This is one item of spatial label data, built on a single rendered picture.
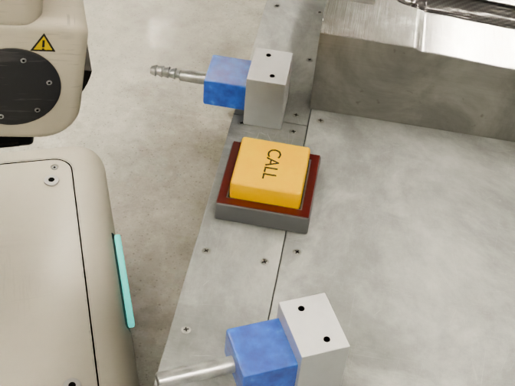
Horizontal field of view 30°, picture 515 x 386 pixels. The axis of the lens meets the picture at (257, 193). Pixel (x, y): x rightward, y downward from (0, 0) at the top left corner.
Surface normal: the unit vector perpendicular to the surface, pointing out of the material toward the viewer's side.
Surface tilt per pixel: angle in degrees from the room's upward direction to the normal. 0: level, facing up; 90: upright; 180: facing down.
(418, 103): 90
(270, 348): 0
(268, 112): 90
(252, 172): 0
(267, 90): 90
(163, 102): 0
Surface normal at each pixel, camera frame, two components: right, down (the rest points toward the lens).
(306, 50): 0.07, -0.71
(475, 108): -0.17, 0.69
